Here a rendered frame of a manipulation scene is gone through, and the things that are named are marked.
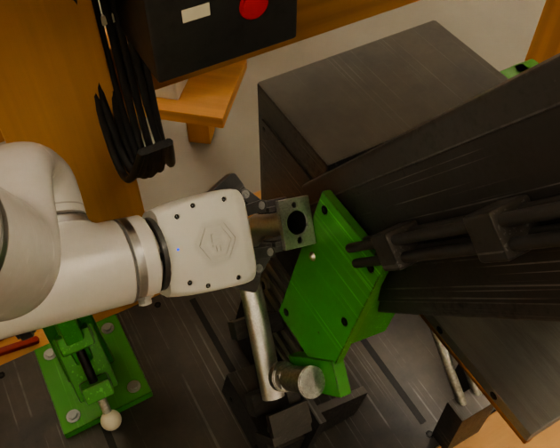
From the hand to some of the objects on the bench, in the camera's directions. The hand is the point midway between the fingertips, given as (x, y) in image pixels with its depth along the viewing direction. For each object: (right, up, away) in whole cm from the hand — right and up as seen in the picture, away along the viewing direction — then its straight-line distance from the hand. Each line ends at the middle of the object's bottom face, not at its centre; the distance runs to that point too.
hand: (280, 224), depth 72 cm
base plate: (+12, -18, +30) cm, 37 cm away
